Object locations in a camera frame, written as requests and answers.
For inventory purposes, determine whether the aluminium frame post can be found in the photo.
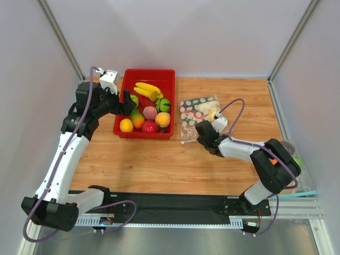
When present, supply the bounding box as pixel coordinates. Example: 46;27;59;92
36;0;85;82
267;0;321;84

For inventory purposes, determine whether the polka dot zip bag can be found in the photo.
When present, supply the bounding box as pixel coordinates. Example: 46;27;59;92
179;95;221;144

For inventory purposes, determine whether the red chili pepper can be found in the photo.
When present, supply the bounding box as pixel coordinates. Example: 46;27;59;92
138;96;146;115

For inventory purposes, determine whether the white slotted cable duct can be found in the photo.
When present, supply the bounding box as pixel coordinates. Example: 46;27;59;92
74;214;261;229

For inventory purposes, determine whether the green apple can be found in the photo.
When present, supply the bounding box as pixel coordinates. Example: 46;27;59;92
130;95;139;108

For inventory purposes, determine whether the green orange mango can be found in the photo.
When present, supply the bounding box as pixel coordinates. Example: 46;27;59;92
131;108;145;130

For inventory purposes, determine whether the yellow banana bunch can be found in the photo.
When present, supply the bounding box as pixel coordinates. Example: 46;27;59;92
133;82;164;102

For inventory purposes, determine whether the red pomegranate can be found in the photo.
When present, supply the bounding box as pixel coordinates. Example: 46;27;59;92
141;120;158;133

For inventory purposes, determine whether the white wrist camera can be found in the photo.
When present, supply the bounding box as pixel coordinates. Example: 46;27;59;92
96;68;120;95
211;112;228;133

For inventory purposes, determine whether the clear bag of spare food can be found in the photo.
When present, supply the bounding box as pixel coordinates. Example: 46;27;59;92
278;139;318;199

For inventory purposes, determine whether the yellow orange peach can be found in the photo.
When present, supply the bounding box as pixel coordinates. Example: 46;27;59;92
155;112;171;128

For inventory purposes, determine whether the red plastic bin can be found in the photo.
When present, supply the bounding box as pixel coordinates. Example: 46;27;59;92
113;69;175;140

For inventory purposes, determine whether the right aluminium frame post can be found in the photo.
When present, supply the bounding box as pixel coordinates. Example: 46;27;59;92
267;0;321;84

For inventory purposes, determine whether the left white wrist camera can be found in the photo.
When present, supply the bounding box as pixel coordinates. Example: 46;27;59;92
96;68;120;95

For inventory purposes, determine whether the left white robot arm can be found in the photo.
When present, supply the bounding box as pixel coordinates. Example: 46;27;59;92
21;82;136;232

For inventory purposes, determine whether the pink peach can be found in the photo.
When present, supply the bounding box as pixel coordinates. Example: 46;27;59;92
143;106;158;121

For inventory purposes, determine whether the dark purple plum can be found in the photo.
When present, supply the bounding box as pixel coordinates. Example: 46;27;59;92
158;127;167;133

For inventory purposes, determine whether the small green watermelon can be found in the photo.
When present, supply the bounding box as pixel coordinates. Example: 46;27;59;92
155;98;171;113

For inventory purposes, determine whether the yellow lemon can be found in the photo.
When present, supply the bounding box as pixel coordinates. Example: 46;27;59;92
119;118;134;132

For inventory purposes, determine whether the left aluminium frame post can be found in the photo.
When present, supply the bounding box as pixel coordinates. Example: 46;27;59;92
36;0;85;82

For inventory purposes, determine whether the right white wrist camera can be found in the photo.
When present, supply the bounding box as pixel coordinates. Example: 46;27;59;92
211;112;228;133

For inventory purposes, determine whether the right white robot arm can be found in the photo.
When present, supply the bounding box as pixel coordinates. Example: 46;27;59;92
195;120;301;215

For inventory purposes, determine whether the aluminium front rail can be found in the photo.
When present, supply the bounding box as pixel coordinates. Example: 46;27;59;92
277;197;323;219

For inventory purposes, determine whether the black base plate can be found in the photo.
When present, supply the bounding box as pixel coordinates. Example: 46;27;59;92
67;190;272;225

